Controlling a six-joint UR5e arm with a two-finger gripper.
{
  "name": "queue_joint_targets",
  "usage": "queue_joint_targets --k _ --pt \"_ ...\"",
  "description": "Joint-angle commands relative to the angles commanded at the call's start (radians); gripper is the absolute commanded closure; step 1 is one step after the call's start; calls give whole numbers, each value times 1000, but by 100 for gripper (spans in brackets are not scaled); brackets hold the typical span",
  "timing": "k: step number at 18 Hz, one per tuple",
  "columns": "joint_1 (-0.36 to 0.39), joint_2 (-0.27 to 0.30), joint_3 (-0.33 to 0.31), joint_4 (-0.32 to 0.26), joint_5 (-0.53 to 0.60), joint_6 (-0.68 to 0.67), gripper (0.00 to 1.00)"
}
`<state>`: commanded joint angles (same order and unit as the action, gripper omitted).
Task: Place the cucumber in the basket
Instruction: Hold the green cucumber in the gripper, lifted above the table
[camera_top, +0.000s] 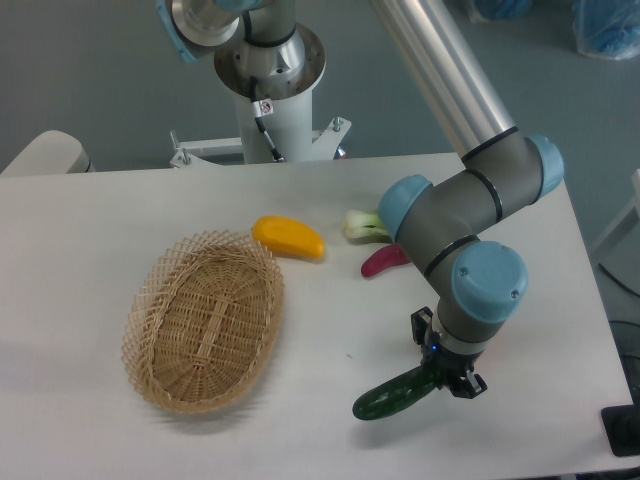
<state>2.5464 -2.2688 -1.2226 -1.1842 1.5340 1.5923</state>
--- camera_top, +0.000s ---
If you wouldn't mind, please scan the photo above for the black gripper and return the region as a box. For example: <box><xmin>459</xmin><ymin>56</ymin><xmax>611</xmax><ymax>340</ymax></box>
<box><xmin>410</xmin><ymin>306</ymin><xmax>487</xmax><ymax>399</ymax></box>

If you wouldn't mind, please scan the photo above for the green cucumber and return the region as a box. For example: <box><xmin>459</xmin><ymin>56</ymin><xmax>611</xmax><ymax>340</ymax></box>
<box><xmin>352</xmin><ymin>365</ymin><xmax>442</xmax><ymax>421</ymax></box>

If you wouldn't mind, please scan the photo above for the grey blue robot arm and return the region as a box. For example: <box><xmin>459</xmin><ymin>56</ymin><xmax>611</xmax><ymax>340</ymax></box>
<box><xmin>155</xmin><ymin>1</ymin><xmax>564</xmax><ymax>419</ymax></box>

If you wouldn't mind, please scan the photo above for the woven wicker basket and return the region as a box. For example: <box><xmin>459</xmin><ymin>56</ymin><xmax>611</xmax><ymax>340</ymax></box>
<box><xmin>122</xmin><ymin>231</ymin><xmax>284</xmax><ymax>414</ymax></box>

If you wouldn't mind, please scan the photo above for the purple sweet potato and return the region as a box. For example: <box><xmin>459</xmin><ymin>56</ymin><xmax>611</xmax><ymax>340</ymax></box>
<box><xmin>360</xmin><ymin>244</ymin><xmax>411</xmax><ymax>279</ymax></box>

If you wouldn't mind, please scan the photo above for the green bok choy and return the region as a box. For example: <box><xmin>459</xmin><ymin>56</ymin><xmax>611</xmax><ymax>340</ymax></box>
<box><xmin>342</xmin><ymin>210</ymin><xmax>390</xmax><ymax>243</ymax></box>

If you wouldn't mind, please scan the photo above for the black device at edge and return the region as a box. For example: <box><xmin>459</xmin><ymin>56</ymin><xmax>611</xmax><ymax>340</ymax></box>
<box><xmin>601</xmin><ymin>405</ymin><xmax>639</xmax><ymax>457</ymax></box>

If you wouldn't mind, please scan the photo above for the yellow mango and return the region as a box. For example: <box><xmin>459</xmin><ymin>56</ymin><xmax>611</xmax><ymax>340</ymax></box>
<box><xmin>252</xmin><ymin>216</ymin><xmax>325</xmax><ymax>260</ymax></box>

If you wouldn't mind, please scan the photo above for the blue plastic bag middle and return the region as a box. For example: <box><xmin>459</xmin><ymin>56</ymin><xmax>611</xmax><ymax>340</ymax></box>
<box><xmin>462</xmin><ymin>0</ymin><xmax>533</xmax><ymax>22</ymax></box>

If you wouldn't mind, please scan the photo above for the blue plastic bag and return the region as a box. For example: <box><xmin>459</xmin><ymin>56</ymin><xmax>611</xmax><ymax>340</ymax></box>
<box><xmin>462</xmin><ymin>0</ymin><xmax>533</xmax><ymax>22</ymax></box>
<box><xmin>572</xmin><ymin>0</ymin><xmax>639</xmax><ymax>61</ymax></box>

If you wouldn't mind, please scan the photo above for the blue plastic bag right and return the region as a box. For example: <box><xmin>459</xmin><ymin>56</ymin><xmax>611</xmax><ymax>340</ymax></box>
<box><xmin>572</xmin><ymin>0</ymin><xmax>639</xmax><ymax>61</ymax></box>

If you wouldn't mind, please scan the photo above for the white chair back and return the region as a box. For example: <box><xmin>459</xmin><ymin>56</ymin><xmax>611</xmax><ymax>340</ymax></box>
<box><xmin>1</xmin><ymin>130</ymin><xmax>96</xmax><ymax>178</ymax></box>

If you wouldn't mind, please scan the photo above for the black floor cable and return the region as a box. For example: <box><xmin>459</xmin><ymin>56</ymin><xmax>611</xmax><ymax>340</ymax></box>
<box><xmin>598</xmin><ymin>262</ymin><xmax>640</xmax><ymax>297</ymax></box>

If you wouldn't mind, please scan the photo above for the white furniture frame right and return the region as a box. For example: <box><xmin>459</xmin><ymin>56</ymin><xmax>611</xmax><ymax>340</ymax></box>
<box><xmin>589</xmin><ymin>169</ymin><xmax>639</xmax><ymax>258</ymax></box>

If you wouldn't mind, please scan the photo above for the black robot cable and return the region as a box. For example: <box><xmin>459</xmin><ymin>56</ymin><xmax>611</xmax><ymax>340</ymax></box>
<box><xmin>241</xmin><ymin>9</ymin><xmax>289</xmax><ymax>164</ymax></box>

